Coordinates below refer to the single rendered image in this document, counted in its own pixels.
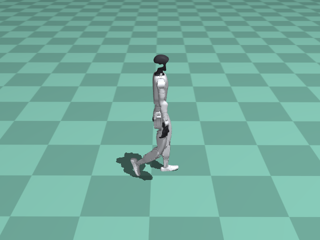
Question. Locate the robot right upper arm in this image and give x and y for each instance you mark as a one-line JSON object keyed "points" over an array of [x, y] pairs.
{"points": [[161, 86]]}

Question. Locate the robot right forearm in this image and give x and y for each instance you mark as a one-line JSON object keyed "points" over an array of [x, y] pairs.
{"points": [[164, 114]]}

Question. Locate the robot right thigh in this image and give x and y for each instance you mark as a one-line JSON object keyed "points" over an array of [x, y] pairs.
{"points": [[161, 142]]}

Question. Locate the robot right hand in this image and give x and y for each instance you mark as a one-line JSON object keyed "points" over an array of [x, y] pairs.
{"points": [[165, 131]]}

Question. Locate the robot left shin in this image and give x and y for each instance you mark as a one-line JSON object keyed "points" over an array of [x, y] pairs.
{"points": [[166, 155]]}

